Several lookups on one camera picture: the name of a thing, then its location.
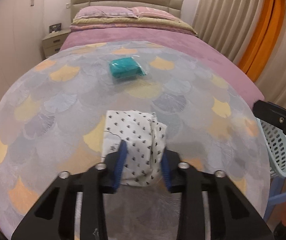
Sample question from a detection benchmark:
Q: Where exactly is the pastel leaf pattern blanket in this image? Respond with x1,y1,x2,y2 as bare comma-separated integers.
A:
0,39,270,239

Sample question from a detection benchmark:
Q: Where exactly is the beige curtain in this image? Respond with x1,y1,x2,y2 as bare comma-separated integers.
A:
193,0,286,108

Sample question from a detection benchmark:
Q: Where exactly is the pink pillow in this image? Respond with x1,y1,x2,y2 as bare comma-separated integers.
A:
129,7,180,22

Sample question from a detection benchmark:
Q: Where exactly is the teal packet in plastic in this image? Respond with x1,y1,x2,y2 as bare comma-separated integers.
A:
108,56,148,83

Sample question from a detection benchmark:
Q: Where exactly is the orange curtain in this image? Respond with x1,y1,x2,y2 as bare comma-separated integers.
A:
238,0,286,82

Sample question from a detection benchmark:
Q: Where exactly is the lilac pillow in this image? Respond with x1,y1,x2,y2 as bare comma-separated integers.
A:
73,6,138,20

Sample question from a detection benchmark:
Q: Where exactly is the white dotted cloth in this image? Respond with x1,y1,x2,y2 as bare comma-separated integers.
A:
101,110,167,187

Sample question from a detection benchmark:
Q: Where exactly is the white wardrobe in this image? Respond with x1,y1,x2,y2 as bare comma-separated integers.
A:
0,0,44,100

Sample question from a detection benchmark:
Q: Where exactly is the light blue perforated basket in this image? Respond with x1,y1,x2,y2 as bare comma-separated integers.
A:
257,118,286,179

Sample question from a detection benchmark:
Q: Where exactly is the blue stool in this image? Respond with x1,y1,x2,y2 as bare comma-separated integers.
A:
263,177,286,222

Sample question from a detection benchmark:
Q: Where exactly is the purple covered bed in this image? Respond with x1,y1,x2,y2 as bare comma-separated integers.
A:
61,17,264,107

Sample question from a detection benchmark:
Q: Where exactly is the beige nightstand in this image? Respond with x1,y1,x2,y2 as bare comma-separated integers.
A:
42,28,70,59

